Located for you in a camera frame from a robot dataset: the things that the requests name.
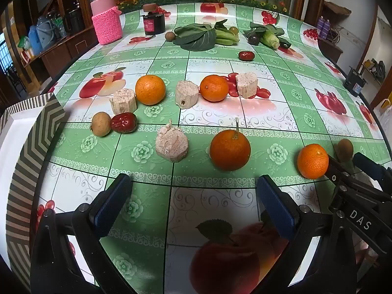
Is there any green bok choy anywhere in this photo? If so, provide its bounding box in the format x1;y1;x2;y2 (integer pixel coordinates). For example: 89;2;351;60
174;20;240;51

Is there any wooden wall shelf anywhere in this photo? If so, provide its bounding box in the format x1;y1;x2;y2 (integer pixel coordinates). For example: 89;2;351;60
323;1;351;17

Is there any grey-blue kettle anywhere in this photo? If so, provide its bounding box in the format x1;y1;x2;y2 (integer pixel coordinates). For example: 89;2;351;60
36;15;57;49

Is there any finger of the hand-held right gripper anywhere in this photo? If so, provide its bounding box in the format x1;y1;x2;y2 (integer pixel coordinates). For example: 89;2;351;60
353;152;392;188
326;156;392;255

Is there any blue thermos jug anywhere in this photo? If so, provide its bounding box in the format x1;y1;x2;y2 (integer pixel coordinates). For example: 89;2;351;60
27;26;43;56

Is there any green fruit-print tablecloth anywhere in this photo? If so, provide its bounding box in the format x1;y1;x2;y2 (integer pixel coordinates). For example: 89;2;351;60
6;1;391;294

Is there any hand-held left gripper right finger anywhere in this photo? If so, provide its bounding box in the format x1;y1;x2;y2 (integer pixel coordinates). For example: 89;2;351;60
254;174;359;294

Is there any black cooking pot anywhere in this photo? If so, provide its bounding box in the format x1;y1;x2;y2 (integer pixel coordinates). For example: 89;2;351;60
63;4;85;34

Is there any dark green leafy vegetable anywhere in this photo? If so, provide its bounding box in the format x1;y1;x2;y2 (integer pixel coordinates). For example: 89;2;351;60
243;21;291;49

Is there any dark red lidded jar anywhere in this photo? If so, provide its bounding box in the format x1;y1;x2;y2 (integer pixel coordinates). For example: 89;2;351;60
143;3;166;36

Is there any brown kiwi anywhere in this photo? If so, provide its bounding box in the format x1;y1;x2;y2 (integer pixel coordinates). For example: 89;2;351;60
91;112;112;137
337;139;354;162

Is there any wooden sideboard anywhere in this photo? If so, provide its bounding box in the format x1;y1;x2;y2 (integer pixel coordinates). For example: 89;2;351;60
18;26;101;78

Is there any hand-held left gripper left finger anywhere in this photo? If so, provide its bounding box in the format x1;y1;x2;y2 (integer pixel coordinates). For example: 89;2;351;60
30;173;144;294

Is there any striped cardboard box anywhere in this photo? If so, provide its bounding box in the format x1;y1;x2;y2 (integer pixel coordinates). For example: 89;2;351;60
0;93;66;294

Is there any orange with stem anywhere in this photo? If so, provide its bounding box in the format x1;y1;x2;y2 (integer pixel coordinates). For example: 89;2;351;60
210;118;252;172

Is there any white plastic bag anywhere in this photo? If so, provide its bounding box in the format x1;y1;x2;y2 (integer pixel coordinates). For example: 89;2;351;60
372;98;392;129

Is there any black box device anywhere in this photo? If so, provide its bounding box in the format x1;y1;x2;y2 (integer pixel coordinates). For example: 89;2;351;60
343;67;367;98

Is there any corn cob with husk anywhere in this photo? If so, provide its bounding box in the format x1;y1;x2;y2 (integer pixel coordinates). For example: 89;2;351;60
260;30;281;50

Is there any bottle with pink knit sleeve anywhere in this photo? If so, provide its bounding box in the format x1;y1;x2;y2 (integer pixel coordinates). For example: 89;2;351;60
90;0;123;45

